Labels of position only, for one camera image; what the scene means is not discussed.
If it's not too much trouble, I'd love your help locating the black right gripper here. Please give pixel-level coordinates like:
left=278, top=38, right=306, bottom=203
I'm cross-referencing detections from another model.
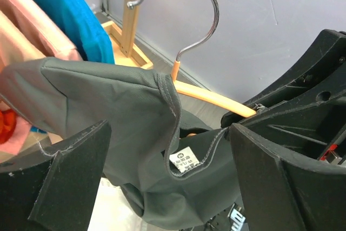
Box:
left=221, top=29, right=345, bottom=164

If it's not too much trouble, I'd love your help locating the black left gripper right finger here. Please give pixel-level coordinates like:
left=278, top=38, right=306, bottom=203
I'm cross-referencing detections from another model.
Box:
left=230, top=124, right=345, bottom=230

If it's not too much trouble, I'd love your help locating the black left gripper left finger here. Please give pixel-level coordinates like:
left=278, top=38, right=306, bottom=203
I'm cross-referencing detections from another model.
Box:
left=1, top=121, right=111, bottom=230

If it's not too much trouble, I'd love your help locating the orange wavy metal hanger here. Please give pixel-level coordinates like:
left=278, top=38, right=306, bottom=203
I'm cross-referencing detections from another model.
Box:
left=127, top=0, right=258, bottom=137

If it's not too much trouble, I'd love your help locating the dark grey t shirt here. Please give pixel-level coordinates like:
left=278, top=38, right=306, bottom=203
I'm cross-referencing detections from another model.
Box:
left=1, top=57, right=240, bottom=230

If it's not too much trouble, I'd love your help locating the teal blue t shirt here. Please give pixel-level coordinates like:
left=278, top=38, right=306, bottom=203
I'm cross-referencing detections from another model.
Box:
left=33, top=0, right=115, bottom=64

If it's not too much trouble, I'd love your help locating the orange red t shirt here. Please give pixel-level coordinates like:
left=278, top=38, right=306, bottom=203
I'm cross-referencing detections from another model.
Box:
left=1, top=109, right=17, bottom=144

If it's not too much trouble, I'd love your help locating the pink t shirt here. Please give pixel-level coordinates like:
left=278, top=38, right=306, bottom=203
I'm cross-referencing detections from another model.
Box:
left=1, top=0, right=82, bottom=162

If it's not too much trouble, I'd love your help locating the wooden clothes rack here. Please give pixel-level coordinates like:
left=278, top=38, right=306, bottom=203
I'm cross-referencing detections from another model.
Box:
left=102, top=0, right=153, bottom=69

